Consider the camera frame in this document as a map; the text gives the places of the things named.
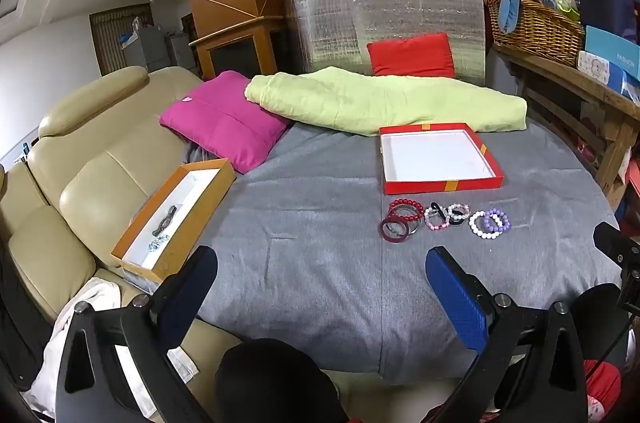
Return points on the blue cardboard box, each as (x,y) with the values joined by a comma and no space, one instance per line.
(610,48)

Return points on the white patterned box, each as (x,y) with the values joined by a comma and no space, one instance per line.
(595,65)

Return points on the red cloth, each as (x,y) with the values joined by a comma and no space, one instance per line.
(602,385)

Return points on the silver foil board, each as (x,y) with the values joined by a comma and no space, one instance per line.
(330,23)

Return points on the magenta pillow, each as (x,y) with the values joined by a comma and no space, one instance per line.
(220,123)

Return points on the red pillow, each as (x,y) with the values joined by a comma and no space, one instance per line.
(410,55)

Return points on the wicker basket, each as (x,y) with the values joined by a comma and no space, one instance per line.
(540,33)

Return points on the grey blanket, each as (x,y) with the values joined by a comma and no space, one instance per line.
(310,228)

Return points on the wooden bench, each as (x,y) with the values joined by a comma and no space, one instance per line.
(617,148)

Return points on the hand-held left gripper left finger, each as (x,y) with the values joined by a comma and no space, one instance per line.
(192,283)

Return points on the silver bangle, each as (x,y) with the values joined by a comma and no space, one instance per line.
(419,228)

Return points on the white cloth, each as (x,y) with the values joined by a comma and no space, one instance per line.
(95,298)

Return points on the blue cloth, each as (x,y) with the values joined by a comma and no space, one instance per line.
(510,3)

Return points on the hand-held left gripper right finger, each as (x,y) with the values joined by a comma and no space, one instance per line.
(455,298)

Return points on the person's dark trouser leg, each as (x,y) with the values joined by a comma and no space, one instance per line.
(280,378)

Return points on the blue crystal hair clip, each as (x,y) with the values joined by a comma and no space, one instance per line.
(157,244)

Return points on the red shallow box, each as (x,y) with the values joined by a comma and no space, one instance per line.
(430,153)

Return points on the orange shallow box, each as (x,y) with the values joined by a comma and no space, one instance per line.
(197,223)

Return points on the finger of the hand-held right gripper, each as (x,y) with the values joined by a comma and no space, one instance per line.
(612,239)

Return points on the grey cabinet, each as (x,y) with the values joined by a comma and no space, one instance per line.
(145,48)

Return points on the light green blanket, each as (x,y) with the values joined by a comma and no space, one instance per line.
(350,103)

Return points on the beige leather sofa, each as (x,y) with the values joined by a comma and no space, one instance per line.
(90,153)

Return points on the dark red bangle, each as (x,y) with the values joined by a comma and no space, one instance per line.
(395,240)

